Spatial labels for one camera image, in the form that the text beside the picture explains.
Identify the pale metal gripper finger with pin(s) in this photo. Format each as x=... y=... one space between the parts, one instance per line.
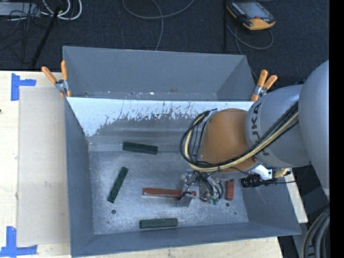
x=183 y=186
x=186 y=200

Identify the red-brown flat block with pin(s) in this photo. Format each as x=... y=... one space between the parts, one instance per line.
x=161 y=192
x=229 y=190

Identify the dark green flat block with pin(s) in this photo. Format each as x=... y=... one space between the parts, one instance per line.
x=158 y=223
x=117 y=185
x=139 y=148

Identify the grey metal bin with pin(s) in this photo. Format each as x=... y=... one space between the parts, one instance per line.
x=161 y=71

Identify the black cylinder on white bracket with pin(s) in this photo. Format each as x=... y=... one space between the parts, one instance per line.
x=250 y=182

